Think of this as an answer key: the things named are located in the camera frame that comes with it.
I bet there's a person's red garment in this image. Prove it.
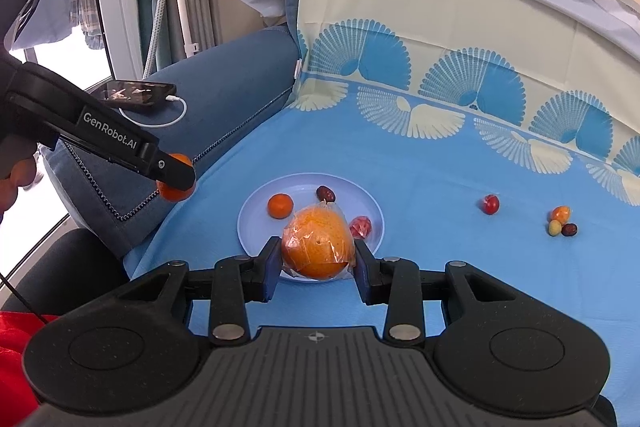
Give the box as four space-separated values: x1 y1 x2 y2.
0 309 61 427

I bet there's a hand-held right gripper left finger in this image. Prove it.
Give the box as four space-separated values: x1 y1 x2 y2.
115 236 283 345

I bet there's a hanging plaid garment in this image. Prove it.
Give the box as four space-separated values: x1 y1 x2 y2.
67 0 108 50

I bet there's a blue fan-print bed sheet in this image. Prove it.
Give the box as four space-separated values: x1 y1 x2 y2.
122 0 640 427

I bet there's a white charging cable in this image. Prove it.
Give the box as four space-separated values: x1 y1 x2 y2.
117 94 188 128

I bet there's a blue denim bolster pillow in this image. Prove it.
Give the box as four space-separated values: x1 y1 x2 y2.
39 28 301 264

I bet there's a person's left hand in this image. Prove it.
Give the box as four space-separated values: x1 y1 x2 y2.
0 159 42 228

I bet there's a light blue round plate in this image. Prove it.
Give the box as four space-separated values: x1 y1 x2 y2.
237 173 386 284

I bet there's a small tangerine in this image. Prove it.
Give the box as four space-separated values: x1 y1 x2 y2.
267 193 294 220
156 153 197 202

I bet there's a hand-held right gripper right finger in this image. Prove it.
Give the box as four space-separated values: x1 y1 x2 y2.
352 241 526 344

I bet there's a black seat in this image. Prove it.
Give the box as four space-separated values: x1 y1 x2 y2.
0 227 133 315

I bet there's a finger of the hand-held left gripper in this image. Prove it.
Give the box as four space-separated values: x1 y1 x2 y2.
148 141 197 194

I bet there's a thin black cable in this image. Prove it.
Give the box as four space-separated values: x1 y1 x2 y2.
0 273 48 325

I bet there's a dotted fabric-covered pole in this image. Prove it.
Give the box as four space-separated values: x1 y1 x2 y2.
142 0 173 78

